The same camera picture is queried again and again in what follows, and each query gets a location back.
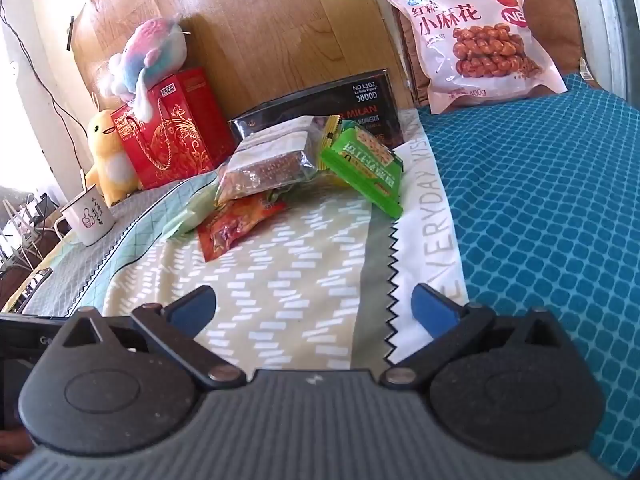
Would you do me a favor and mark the white enamel mug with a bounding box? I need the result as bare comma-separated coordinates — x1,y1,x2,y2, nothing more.
53,185,117,247

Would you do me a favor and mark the bundle of white cables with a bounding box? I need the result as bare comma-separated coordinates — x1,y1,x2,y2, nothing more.
0,199,57,273

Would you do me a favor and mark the red gift box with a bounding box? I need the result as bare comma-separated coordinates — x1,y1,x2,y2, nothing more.
110,67,236,191

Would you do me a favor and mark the red snack packet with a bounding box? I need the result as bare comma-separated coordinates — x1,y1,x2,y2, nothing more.
196,194,288,262

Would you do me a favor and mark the rainbow plush toy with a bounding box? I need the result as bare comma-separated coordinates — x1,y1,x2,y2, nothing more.
102,17,189,112

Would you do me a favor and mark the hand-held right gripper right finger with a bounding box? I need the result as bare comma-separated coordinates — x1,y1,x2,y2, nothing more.
381,283,567,388

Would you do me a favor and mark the wooden board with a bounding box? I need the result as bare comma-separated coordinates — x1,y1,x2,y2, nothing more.
70,0,417,113

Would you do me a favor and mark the black rectangular box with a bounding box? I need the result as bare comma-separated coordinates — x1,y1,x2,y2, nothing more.
227,69,407,157

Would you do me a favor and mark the black cable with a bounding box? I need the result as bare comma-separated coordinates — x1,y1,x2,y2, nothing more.
0,0,97,173

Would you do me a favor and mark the clear bag of brown snacks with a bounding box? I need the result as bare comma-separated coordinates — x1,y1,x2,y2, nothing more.
214,116,322,207

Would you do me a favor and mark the yellow snack packet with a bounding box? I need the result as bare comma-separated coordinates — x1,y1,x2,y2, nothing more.
320,115,347,152

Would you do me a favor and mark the bright green snack packet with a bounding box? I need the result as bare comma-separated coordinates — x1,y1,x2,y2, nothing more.
319,127,405,219

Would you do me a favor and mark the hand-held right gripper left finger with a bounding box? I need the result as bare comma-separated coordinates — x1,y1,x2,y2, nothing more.
61,285,247,389

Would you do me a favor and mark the pink snack bag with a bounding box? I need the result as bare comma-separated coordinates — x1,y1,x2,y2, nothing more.
383,0,569,115

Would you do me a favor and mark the yellow plush toy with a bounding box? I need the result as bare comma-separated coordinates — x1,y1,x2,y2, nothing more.
84,108,144,207

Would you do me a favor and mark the brown cushion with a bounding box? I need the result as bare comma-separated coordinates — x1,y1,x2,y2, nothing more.
394,0,602,107

